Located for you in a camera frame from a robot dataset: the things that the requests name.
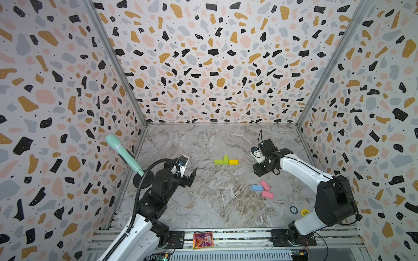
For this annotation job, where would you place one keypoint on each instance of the colourful card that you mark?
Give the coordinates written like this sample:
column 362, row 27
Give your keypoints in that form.
column 203, row 240

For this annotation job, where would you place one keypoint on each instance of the mint green toy microphone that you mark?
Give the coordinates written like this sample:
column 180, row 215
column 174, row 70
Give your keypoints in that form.
column 115, row 144

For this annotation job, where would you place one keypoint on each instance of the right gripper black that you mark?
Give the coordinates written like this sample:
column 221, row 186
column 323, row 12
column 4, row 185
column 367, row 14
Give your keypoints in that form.
column 258, row 171

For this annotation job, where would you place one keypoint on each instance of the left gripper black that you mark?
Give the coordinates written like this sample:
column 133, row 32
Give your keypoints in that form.
column 189, row 180

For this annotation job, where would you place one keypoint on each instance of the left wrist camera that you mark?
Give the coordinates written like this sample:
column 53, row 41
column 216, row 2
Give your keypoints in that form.
column 182, row 161

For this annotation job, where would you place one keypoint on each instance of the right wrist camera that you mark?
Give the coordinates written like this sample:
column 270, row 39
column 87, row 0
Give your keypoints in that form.
column 256, row 152

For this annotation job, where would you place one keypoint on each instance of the yellow block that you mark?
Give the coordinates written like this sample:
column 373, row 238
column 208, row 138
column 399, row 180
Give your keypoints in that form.
column 233, row 162

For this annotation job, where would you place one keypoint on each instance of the pink block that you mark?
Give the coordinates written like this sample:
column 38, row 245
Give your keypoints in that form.
column 265, row 186
column 268, row 195

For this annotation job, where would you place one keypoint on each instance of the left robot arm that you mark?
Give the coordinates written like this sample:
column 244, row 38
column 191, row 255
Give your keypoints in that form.
column 143, row 233

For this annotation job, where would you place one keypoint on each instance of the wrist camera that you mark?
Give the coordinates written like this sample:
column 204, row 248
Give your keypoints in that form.
column 256, row 152
column 182, row 161

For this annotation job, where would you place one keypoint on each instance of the lime green block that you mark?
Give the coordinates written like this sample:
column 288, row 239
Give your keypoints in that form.
column 226, row 159
column 219, row 162

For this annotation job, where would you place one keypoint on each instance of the yellow round sticker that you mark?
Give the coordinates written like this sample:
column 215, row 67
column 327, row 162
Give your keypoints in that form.
column 304, row 212

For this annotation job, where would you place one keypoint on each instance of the blue block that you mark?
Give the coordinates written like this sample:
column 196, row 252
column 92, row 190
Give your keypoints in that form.
column 256, row 187

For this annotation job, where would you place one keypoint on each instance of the aluminium front rail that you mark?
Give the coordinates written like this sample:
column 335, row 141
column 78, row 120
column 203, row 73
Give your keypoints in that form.
column 340, row 243

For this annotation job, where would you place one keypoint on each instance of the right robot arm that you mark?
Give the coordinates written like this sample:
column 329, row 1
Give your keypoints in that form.
column 334, row 199

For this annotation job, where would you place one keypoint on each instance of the pink block upper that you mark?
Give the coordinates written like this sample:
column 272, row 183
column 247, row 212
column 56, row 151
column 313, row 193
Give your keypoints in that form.
column 265, row 186

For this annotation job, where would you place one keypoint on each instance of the pink block lower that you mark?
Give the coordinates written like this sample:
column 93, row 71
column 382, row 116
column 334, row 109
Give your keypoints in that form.
column 268, row 195

